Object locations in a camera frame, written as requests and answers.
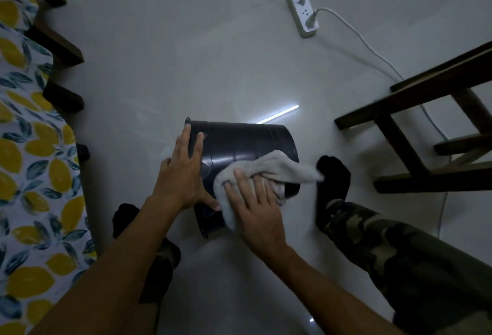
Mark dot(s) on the person's left hand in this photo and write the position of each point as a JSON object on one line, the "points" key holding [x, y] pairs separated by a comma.
{"points": [[180, 177]]}

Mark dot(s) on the person's right hand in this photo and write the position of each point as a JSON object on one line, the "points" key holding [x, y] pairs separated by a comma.
{"points": [[259, 219]]}

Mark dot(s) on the person's left middle finger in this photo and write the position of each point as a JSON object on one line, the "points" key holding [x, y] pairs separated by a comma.
{"points": [[184, 140]]}

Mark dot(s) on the person's right middle finger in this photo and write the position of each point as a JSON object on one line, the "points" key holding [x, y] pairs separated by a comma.
{"points": [[260, 188]]}

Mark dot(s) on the person's right thumb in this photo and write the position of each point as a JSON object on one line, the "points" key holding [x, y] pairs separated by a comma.
{"points": [[231, 194]]}

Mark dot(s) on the person's right little finger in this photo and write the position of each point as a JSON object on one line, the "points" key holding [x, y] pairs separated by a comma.
{"points": [[280, 206]]}

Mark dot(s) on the person's left thumb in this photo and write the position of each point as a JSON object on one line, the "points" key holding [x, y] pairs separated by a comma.
{"points": [[209, 201]]}

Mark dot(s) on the grey cleaning cloth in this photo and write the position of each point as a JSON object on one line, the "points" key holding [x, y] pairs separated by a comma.
{"points": [[276, 165]]}

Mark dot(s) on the black plastic bucket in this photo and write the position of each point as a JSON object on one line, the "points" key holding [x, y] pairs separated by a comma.
{"points": [[246, 138]]}

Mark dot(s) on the person's right forearm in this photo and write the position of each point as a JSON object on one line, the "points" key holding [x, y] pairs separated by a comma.
{"points": [[319, 292]]}

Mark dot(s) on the person's left forearm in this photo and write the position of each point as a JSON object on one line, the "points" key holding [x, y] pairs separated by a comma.
{"points": [[115, 269]]}

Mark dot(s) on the person's right black sock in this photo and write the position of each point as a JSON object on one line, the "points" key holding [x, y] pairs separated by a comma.
{"points": [[333, 181]]}

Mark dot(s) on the person's black sock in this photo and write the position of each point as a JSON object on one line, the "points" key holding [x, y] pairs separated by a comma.
{"points": [[333, 181], [125, 219]]}

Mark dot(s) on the person's left camouflage trouser leg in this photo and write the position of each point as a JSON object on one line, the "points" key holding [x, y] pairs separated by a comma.
{"points": [[159, 269]]}

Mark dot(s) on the person's camouflage trouser leg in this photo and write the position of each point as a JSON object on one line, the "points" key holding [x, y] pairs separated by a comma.
{"points": [[415, 261], [159, 269]]}

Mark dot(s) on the person's left black sock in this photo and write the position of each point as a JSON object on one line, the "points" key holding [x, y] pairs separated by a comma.
{"points": [[125, 219]]}

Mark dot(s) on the person's right camouflage trouser leg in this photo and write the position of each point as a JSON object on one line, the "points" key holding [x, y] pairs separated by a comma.
{"points": [[415, 261]]}

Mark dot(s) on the lemon print bed sheet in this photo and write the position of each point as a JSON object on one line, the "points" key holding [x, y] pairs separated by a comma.
{"points": [[38, 192]]}

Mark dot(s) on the white power strip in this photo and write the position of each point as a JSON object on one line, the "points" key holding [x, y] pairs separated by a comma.
{"points": [[301, 10]]}

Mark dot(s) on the dark wooden chair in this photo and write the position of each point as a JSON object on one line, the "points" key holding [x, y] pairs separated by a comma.
{"points": [[422, 90]]}

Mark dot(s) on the dark wooden bed frame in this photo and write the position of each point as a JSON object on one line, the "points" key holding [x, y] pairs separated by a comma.
{"points": [[61, 44]]}

